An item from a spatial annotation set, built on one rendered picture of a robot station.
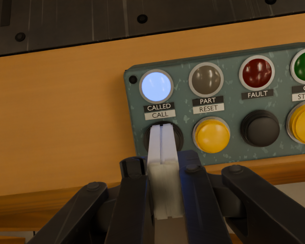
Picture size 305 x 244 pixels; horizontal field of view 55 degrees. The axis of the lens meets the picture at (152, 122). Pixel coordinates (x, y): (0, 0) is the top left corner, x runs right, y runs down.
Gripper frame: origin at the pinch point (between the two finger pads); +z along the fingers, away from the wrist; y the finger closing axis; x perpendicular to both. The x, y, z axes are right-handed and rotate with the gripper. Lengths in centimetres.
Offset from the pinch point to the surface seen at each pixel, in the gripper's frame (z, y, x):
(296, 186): 83, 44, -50
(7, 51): 13.5, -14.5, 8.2
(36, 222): 58, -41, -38
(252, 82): 4.1, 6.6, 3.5
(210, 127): 3.4, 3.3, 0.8
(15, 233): 79, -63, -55
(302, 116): 3.4, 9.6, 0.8
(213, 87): 4.2, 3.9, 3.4
